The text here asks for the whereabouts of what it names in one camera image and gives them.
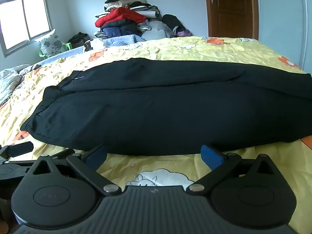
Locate red padded jacket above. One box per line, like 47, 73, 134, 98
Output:
95, 7, 147, 28

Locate sliding glass window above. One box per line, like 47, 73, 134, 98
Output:
0, 0, 53, 58

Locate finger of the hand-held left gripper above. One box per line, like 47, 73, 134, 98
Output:
48, 148, 75, 163
0, 141, 35, 159

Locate purple bag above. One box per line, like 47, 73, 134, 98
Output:
175, 29, 193, 38

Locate green plastic chair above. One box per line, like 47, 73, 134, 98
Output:
38, 42, 73, 58

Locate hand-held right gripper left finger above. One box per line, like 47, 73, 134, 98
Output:
30, 144, 122, 197

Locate brown wooden door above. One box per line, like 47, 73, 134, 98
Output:
203, 0, 259, 41

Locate black pants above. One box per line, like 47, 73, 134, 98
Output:
20, 57, 312, 156

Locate black backpack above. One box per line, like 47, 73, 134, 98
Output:
161, 14, 186, 33

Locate yellow floral bedsheet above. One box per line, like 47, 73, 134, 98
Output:
0, 36, 312, 193

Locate white crumpled blanket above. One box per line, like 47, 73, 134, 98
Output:
0, 64, 31, 103

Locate grey cloth bundle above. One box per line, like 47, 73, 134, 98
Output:
138, 20, 174, 41

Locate white floral pillow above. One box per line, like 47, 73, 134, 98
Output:
35, 29, 67, 59

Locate black bag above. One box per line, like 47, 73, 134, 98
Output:
67, 32, 90, 48

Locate navy padded jacket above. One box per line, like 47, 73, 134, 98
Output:
100, 21, 143, 39

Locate black white printed cloth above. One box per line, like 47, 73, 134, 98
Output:
83, 38, 108, 52

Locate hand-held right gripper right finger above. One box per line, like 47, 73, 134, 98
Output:
185, 144, 281, 197

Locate pile of folded clothes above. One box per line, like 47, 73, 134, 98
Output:
96, 0, 160, 21

